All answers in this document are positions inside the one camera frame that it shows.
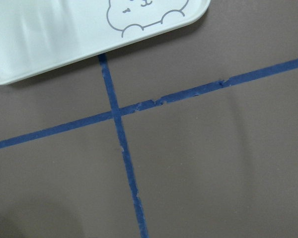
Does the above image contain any cream bear tray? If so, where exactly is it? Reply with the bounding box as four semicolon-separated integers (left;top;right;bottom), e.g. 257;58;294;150
0;0;210;85

